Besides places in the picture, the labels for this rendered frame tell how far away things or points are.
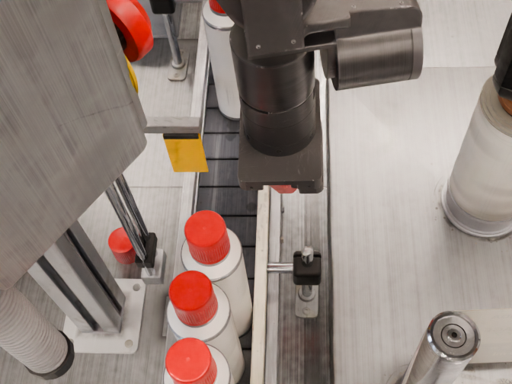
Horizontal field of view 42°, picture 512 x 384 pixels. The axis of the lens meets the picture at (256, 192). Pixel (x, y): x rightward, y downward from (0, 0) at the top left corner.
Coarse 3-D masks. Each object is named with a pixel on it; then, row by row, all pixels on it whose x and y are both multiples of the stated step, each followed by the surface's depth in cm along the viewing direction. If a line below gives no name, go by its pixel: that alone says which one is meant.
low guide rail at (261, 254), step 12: (264, 192) 73; (264, 204) 72; (264, 216) 71; (264, 228) 71; (264, 240) 70; (264, 252) 69; (264, 264) 68; (264, 276) 68; (264, 288) 67; (264, 300) 66; (264, 312) 66; (264, 324) 65; (252, 336) 65; (264, 336) 65; (252, 348) 64; (264, 348) 65; (252, 360) 63; (252, 372) 63
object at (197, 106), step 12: (204, 0) 82; (204, 36) 79; (204, 48) 78; (204, 60) 77; (204, 72) 76; (204, 84) 75; (204, 96) 75; (192, 108) 73; (192, 180) 69; (192, 192) 68; (192, 204) 67; (180, 216) 66; (180, 228) 66; (180, 240) 65; (180, 252) 64; (180, 264) 64; (168, 336) 60; (168, 348) 60
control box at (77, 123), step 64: (0, 0) 20; (64, 0) 22; (0, 64) 21; (64, 64) 24; (128, 64) 28; (0, 128) 23; (64, 128) 25; (128, 128) 29; (0, 192) 24; (64, 192) 28; (0, 256) 26
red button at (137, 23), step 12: (108, 0) 28; (120, 0) 29; (132, 0) 29; (120, 12) 28; (132, 12) 29; (144, 12) 29; (120, 24) 29; (132, 24) 29; (144, 24) 29; (120, 36) 29; (132, 36) 29; (144, 36) 29; (132, 48) 30; (144, 48) 30; (132, 60) 31
